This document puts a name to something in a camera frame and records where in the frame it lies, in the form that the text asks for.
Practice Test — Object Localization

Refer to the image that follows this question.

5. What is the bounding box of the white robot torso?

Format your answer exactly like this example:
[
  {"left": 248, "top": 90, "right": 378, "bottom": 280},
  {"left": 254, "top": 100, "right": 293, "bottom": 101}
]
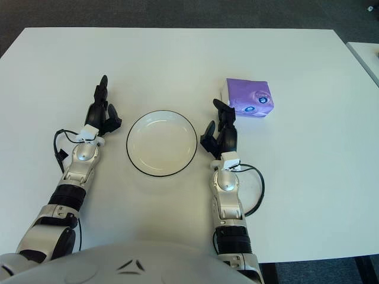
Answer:
[{"left": 0, "top": 240, "right": 246, "bottom": 284}]

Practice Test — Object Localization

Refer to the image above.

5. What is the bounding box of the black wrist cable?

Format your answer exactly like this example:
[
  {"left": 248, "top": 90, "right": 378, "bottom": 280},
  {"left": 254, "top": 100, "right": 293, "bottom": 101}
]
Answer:
[
  {"left": 233, "top": 164, "right": 265, "bottom": 217},
  {"left": 53, "top": 128, "right": 82, "bottom": 175}
]

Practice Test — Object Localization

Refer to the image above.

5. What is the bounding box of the white neighbouring table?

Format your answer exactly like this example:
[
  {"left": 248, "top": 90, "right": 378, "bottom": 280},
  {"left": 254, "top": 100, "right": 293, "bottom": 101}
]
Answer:
[{"left": 346, "top": 41, "right": 379, "bottom": 88}]

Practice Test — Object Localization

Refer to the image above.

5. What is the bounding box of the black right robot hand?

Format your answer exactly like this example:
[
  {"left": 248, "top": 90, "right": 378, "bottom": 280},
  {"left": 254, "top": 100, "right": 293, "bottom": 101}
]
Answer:
[{"left": 200, "top": 99, "right": 239, "bottom": 160}]

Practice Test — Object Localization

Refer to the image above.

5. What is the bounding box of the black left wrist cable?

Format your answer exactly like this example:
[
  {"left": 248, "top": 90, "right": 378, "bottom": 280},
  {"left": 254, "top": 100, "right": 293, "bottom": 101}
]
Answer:
[{"left": 53, "top": 128, "right": 82, "bottom": 175}]

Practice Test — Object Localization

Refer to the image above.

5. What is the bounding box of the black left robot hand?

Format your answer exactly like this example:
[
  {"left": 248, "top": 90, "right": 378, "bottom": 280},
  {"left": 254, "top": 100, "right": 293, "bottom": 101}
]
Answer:
[{"left": 85, "top": 75, "right": 123, "bottom": 137}]

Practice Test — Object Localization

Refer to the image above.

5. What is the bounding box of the purple tissue paper pack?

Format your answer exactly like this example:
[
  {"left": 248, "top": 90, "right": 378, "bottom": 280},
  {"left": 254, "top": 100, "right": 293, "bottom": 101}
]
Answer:
[{"left": 220, "top": 78, "right": 274, "bottom": 119}]

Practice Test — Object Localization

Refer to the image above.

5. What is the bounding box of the thin black elbow cable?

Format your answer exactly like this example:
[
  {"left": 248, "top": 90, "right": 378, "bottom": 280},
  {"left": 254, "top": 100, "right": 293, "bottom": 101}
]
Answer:
[{"left": 75, "top": 217, "right": 83, "bottom": 252}]

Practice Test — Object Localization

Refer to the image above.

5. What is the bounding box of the white plate with black rim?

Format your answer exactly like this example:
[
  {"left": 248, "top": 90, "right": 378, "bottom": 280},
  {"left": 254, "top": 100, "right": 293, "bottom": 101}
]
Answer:
[{"left": 126, "top": 109, "right": 198, "bottom": 178}]

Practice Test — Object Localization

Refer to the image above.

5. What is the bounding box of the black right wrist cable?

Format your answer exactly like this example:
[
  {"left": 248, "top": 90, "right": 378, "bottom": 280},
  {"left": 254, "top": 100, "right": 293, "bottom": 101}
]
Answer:
[{"left": 233, "top": 164, "right": 265, "bottom": 217}]

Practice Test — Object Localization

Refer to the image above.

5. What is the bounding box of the black table leg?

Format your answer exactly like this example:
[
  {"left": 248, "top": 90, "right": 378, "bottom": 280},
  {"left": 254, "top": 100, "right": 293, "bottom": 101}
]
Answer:
[{"left": 354, "top": 256, "right": 379, "bottom": 284}]

